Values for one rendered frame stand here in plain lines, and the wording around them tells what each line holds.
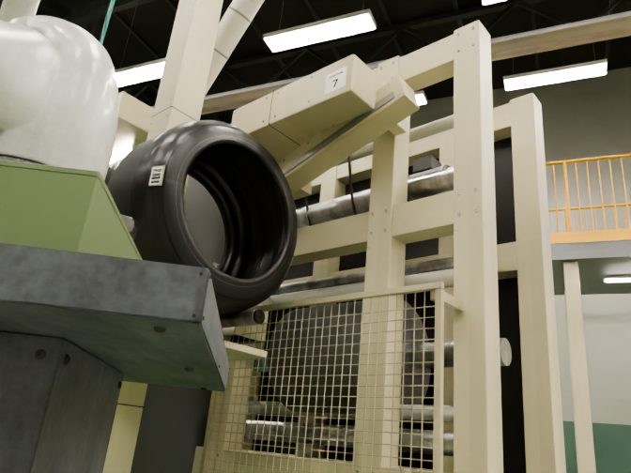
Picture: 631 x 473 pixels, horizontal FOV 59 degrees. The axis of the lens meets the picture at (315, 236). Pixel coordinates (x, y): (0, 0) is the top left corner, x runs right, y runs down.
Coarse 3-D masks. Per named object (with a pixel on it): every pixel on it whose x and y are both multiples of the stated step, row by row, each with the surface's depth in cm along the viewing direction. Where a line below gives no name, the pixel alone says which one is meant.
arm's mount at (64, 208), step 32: (0, 160) 47; (0, 192) 46; (32, 192) 46; (64, 192) 46; (96, 192) 47; (0, 224) 45; (32, 224) 45; (64, 224) 45; (96, 224) 48; (128, 256) 61
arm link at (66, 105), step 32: (0, 32) 60; (32, 32) 63; (64, 32) 65; (0, 64) 58; (32, 64) 61; (64, 64) 63; (96, 64) 66; (0, 96) 58; (32, 96) 60; (64, 96) 62; (96, 96) 65; (0, 128) 58; (32, 128) 59; (64, 128) 61; (96, 128) 65; (32, 160) 58; (64, 160) 61; (96, 160) 65
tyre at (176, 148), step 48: (144, 144) 164; (192, 144) 156; (240, 144) 170; (144, 192) 147; (240, 192) 201; (288, 192) 184; (144, 240) 147; (192, 240) 150; (240, 240) 202; (288, 240) 179; (240, 288) 160
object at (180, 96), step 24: (192, 0) 219; (216, 0) 227; (192, 24) 215; (216, 24) 225; (168, 48) 219; (192, 48) 213; (168, 72) 212; (192, 72) 211; (168, 96) 205; (192, 96) 209; (168, 120) 198; (192, 120) 207; (144, 384) 173; (120, 408) 166; (120, 432) 164; (120, 456) 163
